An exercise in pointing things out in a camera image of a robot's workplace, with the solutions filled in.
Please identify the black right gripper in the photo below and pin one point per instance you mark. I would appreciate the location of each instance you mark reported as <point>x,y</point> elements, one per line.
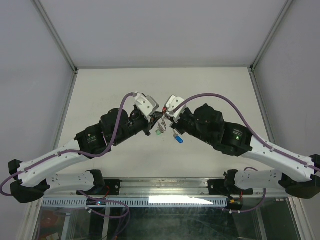
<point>176,126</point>

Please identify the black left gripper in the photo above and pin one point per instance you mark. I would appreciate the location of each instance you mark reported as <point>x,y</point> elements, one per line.
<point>154,118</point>

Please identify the metal keyring with clips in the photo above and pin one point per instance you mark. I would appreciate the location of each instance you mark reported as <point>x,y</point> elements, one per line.
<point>161,123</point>

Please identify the key with blue tag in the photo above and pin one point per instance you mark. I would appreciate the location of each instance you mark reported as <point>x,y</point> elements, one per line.
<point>177,138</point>

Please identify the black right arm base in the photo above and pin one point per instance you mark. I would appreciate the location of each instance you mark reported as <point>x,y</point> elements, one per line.
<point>227,186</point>

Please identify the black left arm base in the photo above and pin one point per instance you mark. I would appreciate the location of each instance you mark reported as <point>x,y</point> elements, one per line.
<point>105,186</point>

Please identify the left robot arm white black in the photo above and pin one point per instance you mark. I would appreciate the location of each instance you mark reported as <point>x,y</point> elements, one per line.
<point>40,177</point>

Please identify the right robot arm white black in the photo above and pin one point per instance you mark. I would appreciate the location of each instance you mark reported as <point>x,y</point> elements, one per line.
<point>236,140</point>

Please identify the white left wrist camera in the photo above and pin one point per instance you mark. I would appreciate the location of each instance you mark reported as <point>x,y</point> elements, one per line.
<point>146,104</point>

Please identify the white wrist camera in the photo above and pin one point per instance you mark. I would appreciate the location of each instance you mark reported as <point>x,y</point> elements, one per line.
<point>146,104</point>
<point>175,108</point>

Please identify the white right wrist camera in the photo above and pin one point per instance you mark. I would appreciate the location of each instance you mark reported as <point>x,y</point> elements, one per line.
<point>175,108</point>

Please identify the aluminium mounting rail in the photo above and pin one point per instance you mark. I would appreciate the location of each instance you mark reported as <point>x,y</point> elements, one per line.
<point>162,185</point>

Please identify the right aluminium frame post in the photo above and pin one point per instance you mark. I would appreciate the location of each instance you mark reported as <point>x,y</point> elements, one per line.
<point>252,69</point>

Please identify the aluminium frame post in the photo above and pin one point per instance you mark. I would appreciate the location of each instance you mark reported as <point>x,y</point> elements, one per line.
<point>252,69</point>
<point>40,8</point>

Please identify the white slotted cable duct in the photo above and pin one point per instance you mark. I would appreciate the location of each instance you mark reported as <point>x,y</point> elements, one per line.
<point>157,201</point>

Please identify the left aluminium frame post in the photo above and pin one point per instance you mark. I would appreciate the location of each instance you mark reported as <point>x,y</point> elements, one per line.
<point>40,8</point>

